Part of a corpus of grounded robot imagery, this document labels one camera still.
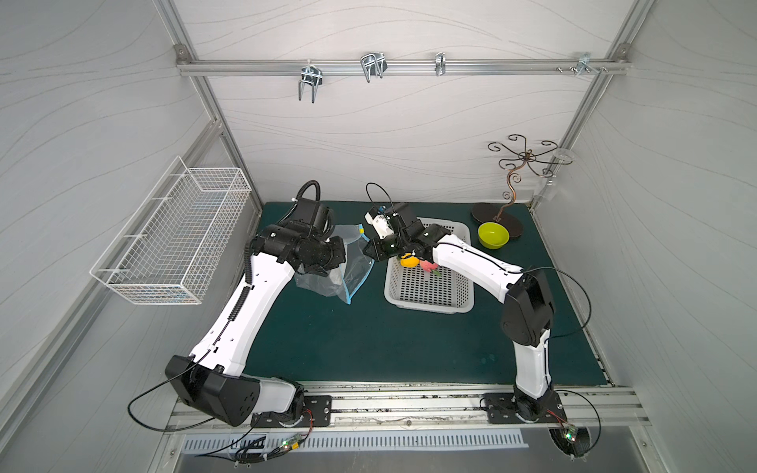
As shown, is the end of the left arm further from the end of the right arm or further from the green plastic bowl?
the green plastic bowl

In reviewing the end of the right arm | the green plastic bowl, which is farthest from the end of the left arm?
the green plastic bowl

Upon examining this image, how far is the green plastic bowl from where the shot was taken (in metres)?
1.07
